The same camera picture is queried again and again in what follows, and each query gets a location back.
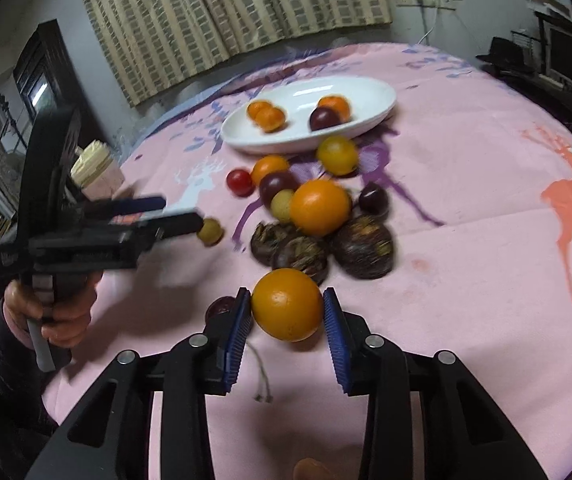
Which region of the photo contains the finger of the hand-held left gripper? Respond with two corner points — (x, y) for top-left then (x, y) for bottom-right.
(82, 196), (167, 218)
(130, 211), (205, 249)

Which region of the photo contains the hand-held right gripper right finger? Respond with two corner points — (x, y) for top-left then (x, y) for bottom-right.
(322, 287), (549, 480)

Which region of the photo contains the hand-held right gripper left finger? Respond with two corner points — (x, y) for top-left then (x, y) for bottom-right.
(26, 287), (254, 480)

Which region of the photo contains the small yellow round fruit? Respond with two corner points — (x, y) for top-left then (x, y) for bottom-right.
(197, 217), (225, 247)
(270, 189), (295, 223)

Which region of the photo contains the dark purple plum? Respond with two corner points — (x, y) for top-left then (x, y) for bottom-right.
(205, 296), (239, 328)
(309, 107), (341, 132)
(259, 171), (301, 209)
(358, 182), (391, 216)

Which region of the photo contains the large round orange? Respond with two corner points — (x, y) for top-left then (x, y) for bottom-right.
(251, 268), (325, 343)

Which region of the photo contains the red cherry tomato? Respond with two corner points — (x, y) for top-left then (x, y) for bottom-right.
(226, 169), (255, 197)

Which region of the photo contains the dark brown mangosteen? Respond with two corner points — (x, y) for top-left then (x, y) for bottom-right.
(250, 221), (297, 267)
(330, 217), (395, 281)
(272, 236), (331, 286)

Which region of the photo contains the small orange mandarin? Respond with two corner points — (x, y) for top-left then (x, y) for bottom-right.
(247, 100), (274, 122)
(251, 155), (291, 187)
(256, 106), (287, 133)
(317, 95), (351, 122)

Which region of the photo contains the large orange mandarin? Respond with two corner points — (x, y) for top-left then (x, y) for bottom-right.
(289, 179), (353, 237)

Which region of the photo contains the yellow-green orange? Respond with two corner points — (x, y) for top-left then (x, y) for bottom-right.
(316, 136), (359, 177)

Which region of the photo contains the white oval plate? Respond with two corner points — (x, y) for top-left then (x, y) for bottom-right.
(220, 76), (397, 156)

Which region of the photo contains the person's left hand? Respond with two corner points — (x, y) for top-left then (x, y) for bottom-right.
(3, 270), (99, 349)

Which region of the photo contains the clear plastic bag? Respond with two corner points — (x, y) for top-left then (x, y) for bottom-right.
(110, 119), (153, 157)

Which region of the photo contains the dark wooden cabinet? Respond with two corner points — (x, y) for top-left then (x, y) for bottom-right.
(12, 20), (98, 133)

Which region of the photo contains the pink printed bed sheet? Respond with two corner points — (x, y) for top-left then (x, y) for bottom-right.
(41, 42), (572, 480)

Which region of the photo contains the beige checked curtain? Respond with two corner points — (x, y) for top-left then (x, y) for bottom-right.
(73, 0), (394, 108)

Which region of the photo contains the dark wooden desk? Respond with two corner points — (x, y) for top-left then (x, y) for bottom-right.
(476, 55), (572, 148)

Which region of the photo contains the black hat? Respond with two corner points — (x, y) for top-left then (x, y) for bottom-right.
(476, 37), (527, 66)

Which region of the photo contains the white power cable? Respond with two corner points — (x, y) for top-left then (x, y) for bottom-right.
(416, 6), (439, 45)

